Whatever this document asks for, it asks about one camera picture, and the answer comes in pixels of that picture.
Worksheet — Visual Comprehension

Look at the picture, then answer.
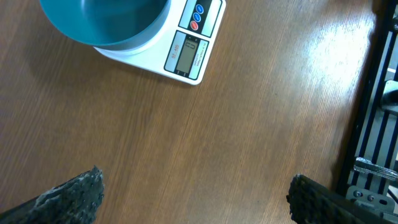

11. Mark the black metal table frame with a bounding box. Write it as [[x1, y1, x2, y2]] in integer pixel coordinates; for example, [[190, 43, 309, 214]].
[[336, 1, 397, 213]]

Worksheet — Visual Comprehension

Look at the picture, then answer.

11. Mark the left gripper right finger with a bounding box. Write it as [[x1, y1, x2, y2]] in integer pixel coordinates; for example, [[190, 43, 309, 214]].
[[287, 174, 397, 224]]

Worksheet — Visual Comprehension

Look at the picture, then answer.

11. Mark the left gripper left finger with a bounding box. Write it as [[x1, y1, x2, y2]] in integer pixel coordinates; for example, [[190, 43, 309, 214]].
[[1, 167, 104, 223]]

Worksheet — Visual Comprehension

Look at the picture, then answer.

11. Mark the white digital kitchen scale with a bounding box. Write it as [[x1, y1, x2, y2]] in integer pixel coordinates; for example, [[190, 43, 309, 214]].
[[96, 0, 226, 85]]

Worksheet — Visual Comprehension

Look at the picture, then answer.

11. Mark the blue plastic bowl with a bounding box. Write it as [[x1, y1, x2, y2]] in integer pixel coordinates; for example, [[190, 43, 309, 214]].
[[40, 0, 171, 50]]

